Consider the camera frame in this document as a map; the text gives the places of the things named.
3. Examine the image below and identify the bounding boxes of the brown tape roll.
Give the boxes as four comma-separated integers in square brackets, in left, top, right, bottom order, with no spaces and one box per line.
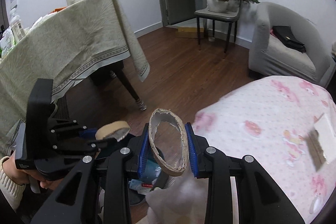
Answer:
[95,121,130,141]

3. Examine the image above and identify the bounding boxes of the brown crushed tape ring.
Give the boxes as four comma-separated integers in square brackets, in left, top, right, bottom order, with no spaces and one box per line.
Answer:
[148,107,190,177]

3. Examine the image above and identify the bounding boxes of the red white SanDisk package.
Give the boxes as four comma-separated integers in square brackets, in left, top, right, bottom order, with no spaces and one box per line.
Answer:
[129,178,157,196]

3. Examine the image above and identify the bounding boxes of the white torn cardboard box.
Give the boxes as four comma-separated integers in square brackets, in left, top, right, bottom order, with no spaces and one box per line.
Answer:
[306,114,335,170]

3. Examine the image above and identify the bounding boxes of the dark trash bin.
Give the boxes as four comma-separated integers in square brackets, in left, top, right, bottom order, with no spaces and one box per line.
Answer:
[128,152,169,206]

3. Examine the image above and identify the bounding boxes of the person's left hand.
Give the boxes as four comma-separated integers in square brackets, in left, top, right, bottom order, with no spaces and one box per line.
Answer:
[2,152,63,190]

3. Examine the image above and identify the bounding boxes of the dark wooden table leg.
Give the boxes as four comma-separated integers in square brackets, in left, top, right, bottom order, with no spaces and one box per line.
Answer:
[89,60,148,111]

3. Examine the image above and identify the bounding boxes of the pink patterned tablecloth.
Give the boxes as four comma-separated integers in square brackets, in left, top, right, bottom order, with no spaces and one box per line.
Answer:
[193,76,335,223]

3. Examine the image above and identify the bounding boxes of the beige dining tablecloth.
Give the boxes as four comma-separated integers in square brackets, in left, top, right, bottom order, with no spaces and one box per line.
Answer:
[1,0,150,156]

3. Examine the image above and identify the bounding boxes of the flat cardboard box on floor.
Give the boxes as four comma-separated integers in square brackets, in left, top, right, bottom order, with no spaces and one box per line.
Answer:
[175,27,205,39]

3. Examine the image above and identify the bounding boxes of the grey armchair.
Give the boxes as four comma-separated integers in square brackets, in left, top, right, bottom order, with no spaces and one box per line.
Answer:
[248,2,335,88]

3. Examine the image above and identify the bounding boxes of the grey dining chair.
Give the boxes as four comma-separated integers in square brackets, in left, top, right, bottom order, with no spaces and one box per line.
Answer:
[194,0,242,53]

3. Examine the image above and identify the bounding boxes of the black bag on armchair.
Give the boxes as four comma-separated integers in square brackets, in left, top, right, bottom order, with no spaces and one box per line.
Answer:
[271,26,306,53]

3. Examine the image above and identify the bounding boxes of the potted green plant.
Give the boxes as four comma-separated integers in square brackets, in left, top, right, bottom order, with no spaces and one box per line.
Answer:
[207,0,260,13]

